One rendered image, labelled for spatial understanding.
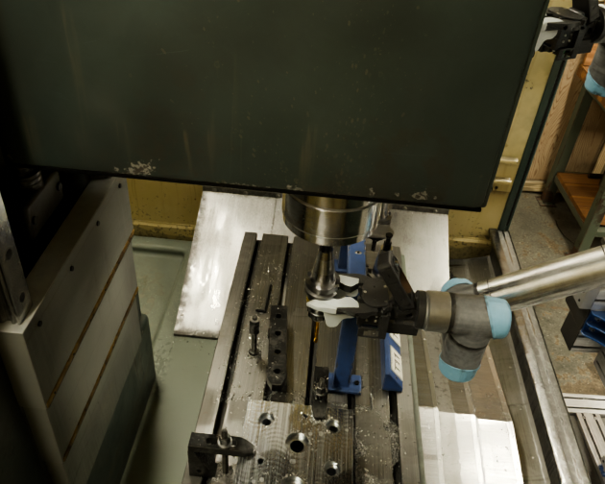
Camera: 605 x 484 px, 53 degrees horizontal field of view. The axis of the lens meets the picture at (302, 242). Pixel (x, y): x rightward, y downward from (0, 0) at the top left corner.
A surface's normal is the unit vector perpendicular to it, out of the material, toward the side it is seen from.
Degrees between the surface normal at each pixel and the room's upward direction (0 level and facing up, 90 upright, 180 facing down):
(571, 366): 0
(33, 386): 90
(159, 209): 90
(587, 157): 90
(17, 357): 90
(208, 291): 24
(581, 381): 0
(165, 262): 0
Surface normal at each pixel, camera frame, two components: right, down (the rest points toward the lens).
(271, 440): 0.07, -0.78
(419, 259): 0.04, -0.47
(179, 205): -0.07, 0.61
